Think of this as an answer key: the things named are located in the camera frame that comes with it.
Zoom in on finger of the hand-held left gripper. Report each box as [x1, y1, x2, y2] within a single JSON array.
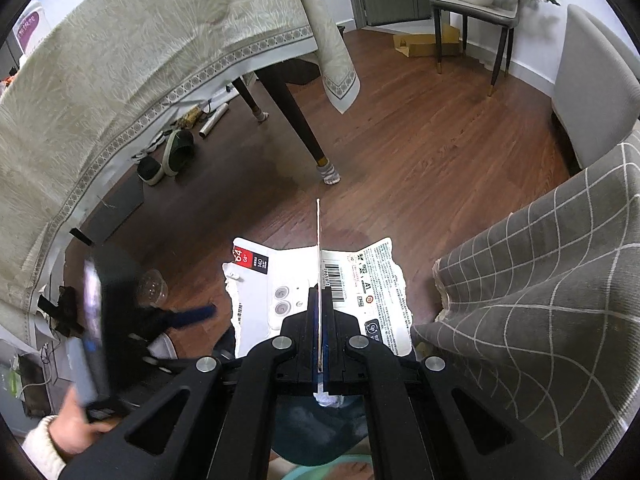
[[165, 304, 219, 332]]

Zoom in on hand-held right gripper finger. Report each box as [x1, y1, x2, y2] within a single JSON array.
[[62, 284, 321, 480], [321, 289, 583, 480]]

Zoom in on white torn cardboard package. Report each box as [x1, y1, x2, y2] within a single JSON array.
[[221, 236, 416, 358]]

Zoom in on thin white stick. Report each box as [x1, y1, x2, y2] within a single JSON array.
[[315, 198, 326, 371]]

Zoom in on teal trash bin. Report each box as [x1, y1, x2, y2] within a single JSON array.
[[272, 390, 371, 467]]

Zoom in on person's left forearm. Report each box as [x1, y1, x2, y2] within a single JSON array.
[[21, 415, 68, 478]]

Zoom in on person's left hand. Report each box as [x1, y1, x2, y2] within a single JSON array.
[[47, 385, 126, 457]]

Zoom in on clear plastic cup lid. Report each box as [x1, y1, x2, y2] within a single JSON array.
[[137, 269, 168, 308]]

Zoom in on dark floor mat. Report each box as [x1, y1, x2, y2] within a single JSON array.
[[85, 175, 146, 246]]

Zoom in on black and white sneakers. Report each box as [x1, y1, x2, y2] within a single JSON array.
[[132, 130, 173, 161]]

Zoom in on light green basin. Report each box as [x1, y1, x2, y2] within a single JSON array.
[[270, 452, 373, 480]]

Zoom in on rolled paper tube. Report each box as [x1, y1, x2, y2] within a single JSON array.
[[199, 103, 230, 138]]

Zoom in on dark table leg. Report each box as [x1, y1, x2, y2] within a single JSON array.
[[232, 74, 263, 116], [255, 62, 331, 166]]

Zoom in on table with lace tablecloth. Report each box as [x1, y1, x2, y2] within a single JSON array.
[[0, 0, 362, 341]]

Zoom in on grey plaid sofa cover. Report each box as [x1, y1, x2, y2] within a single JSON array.
[[411, 130, 640, 468]]

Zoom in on purple and white bag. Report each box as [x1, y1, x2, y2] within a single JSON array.
[[12, 0, 51, 56]]

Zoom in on cardboard box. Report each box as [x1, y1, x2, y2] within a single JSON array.
[[391, 24, 463, 58]]

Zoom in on grey side chair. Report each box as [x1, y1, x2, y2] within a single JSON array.
[[430, 0, 523, 97]]

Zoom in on light grey upholstered chair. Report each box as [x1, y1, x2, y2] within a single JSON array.
[[550, 4, 640, 171]]

